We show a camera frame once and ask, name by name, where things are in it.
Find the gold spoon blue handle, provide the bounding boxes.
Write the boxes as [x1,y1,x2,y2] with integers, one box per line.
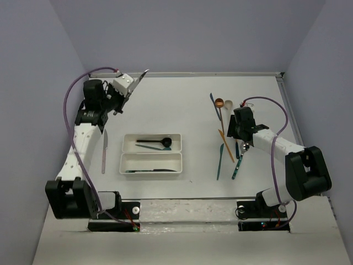
[235,139,240,159]

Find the beige plastic spoon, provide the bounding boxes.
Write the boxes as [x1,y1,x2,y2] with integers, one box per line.
[224,100,233,110]

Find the copper metal spoon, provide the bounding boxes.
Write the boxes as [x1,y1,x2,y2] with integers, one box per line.
[215,98,224,133]

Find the dark handled steel knife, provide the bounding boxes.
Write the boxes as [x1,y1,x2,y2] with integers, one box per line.
[113,69,149,115]

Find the blue plastic knife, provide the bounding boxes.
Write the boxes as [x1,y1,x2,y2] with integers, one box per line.
[210,93,221,121]

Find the black plastic spoon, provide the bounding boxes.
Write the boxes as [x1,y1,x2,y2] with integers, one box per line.
[136,137,172,147]

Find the teal plastic spoon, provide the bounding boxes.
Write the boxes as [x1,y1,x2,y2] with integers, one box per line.
[135,144,172,151]

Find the teal handled steel knife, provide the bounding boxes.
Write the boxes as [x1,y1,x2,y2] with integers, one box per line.
[125,168,177,173]

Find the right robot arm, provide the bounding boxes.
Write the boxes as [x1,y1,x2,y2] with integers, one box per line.
[227,107,332,216]

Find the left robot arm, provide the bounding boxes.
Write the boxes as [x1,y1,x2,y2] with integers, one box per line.
[45,79,125,219]

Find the orange plastic knife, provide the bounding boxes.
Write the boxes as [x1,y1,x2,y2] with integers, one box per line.
[218,129,235,163]

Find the teal plastic knife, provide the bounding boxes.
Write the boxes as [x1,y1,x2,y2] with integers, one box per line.
[216,144,224,181]

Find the pink plastic knife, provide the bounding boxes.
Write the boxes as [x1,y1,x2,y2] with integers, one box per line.
[101,130,108,174]

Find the upper white tray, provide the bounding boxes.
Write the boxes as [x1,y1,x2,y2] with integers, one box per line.
[122,134,182,153]

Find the white tray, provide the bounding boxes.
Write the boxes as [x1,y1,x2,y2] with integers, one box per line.
[122,134,182,153]
[119,152,183,176]

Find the lower white tray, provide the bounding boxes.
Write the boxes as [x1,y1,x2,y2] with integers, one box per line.
[119,152,183,176]

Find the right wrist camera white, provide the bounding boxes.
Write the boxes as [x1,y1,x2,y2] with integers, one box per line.
[240,102,254,109]

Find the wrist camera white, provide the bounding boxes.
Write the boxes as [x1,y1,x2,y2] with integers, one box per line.
[240,102,254,109]
[111,73,135,97]

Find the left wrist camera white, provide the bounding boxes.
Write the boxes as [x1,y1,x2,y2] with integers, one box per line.
[111,73,135,97]

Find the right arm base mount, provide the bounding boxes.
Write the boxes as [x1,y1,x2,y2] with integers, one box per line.
[234,188,293,232]

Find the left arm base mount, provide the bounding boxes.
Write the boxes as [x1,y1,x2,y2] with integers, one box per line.
[87,191,141,232]

